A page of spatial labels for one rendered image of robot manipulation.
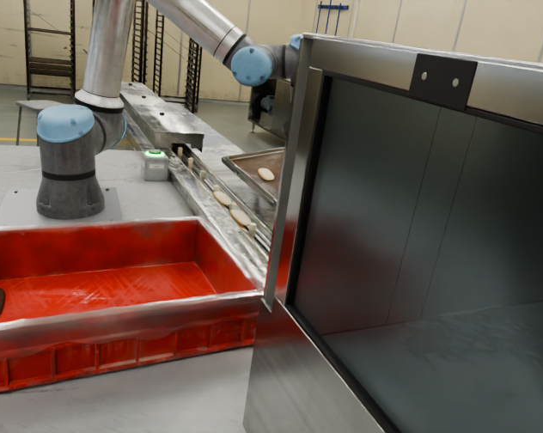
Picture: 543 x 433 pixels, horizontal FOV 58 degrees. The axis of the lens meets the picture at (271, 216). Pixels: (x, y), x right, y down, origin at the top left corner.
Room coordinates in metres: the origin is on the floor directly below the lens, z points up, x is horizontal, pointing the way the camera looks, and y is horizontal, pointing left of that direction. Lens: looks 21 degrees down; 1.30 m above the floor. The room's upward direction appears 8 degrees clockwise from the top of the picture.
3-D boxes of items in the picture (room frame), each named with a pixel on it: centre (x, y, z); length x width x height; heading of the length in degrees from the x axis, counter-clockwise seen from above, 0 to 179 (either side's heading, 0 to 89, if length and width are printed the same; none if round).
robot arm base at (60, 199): (1.08, 0.48, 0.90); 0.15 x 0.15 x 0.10
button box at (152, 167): (1.47, 0.38, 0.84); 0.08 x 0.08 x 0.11; 27
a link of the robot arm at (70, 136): (1.08, 0.48, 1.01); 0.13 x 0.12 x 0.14; 175
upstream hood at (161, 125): (2.28, 0.64, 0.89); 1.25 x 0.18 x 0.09; 27
